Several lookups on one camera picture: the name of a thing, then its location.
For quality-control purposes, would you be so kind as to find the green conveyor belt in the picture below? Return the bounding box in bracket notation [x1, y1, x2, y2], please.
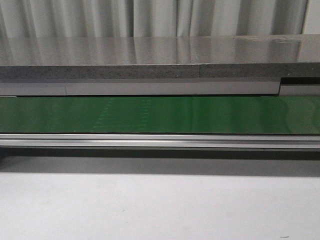
[0, 96, 320, 135]

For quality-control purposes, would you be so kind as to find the grey stone counter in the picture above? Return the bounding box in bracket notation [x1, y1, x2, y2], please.
[0, 34, 320, 96]

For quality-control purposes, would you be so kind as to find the white pleated curtain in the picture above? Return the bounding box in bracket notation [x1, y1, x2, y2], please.
[0, 0, 320, 38]

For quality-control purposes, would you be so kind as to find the aluminium conveyor frame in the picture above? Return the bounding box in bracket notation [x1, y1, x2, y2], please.
[0, 131, 320, 150]

